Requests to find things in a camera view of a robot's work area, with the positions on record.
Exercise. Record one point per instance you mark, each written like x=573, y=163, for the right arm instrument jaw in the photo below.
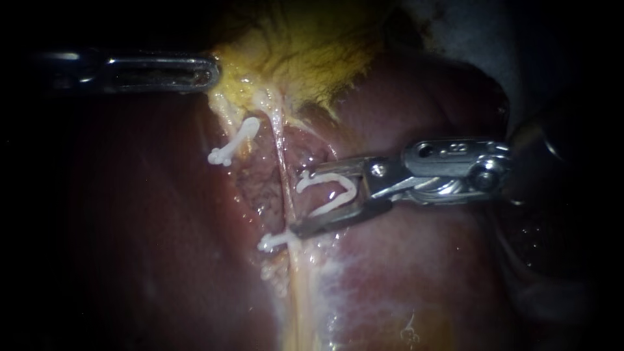
x=336, y=165
x=341, y=215

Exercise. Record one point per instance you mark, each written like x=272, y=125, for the left arm instrument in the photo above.
x=73, y=73

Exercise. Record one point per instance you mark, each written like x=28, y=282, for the right arm instrument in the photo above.
x=439, y=156

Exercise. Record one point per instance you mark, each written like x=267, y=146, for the left arm instrument jaw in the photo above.
x=161, y=61

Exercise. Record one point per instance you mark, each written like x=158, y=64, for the white clip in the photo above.
x=347, y=187
x=237, y=139
x=273, y=241

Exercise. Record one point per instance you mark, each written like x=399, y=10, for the gallbladder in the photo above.
x=297, y=49

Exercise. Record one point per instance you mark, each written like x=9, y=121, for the dark red liver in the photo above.
x=429, y=268

